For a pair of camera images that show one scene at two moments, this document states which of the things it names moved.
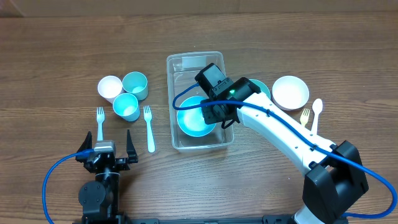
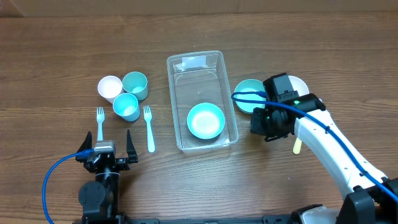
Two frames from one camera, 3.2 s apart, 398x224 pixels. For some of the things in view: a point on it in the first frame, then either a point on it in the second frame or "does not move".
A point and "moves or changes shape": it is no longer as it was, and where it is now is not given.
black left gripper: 124,163 does not move
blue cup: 126,106 does not move
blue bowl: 191,121 moves or changes shape
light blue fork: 100,118 does not move
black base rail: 92,219 does not move
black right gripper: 211,117 → 256,126
